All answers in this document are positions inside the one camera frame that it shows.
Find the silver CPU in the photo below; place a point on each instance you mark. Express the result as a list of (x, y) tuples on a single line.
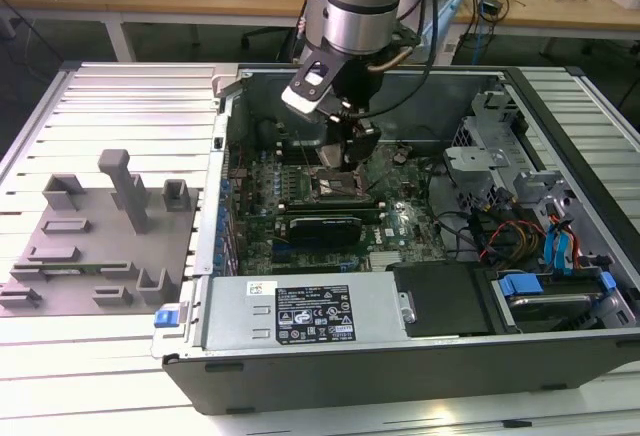
[(332, 156)]

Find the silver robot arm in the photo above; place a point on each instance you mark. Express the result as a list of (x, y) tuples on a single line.
[(357, 16)]

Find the CPU socket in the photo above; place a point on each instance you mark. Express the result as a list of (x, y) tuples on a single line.
[(332, 187)]

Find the round coin battery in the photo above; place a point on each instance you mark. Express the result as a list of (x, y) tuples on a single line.
[(399, 157)]

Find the green motherboard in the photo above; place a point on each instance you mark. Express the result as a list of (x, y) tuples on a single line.
[(410, 196)]

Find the black graphics card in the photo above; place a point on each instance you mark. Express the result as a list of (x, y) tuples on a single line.
[(325, 231)]

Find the silver metal drive cage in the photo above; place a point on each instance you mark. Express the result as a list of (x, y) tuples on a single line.
[(472, 158)]

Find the silver finned heatsink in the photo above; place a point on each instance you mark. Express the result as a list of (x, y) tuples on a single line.
[(385, 261)]

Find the black plastic shroud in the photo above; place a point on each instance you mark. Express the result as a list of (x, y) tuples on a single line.
[(435, 296)]

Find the small grey adapter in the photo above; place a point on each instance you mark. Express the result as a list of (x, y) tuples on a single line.
[(492, 7)]

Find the wooden desk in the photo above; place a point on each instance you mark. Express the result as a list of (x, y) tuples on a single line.
[(200, 1)]

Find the hard disk in blue carrier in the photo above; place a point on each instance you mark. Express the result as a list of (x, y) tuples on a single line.
[(520, 286)]

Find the silver power supply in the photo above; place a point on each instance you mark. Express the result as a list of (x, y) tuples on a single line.
[(230, 316)]

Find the open black PC case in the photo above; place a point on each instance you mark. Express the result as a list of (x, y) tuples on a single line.
[(300, 381)]

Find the blue case latch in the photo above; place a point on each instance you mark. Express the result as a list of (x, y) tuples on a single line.
[(166, 317)]

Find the grey parts rack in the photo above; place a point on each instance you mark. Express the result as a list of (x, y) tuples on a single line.
[(100, 256)]

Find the green RAM stick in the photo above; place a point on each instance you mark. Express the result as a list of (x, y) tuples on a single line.
[(75, 269)]

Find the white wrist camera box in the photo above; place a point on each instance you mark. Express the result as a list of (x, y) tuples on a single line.
[(307, 91)]

